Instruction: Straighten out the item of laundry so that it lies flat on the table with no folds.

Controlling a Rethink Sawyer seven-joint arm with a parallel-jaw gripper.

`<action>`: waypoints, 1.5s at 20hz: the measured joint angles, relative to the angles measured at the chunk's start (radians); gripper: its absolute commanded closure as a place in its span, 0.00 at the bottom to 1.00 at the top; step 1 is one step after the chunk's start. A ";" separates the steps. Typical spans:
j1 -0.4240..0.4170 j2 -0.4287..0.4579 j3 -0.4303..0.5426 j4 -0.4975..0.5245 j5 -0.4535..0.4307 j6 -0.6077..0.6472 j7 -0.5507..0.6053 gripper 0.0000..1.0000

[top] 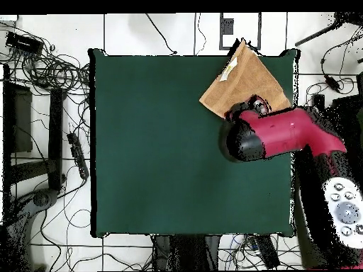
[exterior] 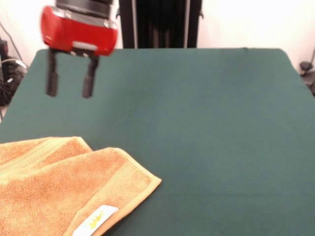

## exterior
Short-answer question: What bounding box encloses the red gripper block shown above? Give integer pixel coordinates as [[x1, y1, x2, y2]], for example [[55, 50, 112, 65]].
[[40, 5, 119, 99]]

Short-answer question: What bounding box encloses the tan terry towel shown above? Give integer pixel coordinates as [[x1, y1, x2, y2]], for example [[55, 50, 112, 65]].
[[0, 136, 162, 236]]

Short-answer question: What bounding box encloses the dark green table cloth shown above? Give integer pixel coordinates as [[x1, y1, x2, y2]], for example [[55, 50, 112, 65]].
[[0, 48, 315, 236]]

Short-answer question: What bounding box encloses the dark grey stand base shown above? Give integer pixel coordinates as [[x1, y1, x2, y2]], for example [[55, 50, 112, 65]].
[[299, 61, 315, 96]]

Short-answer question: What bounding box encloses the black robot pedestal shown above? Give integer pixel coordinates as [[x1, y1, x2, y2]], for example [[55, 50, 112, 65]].
[[115, 0, 205, 49]]

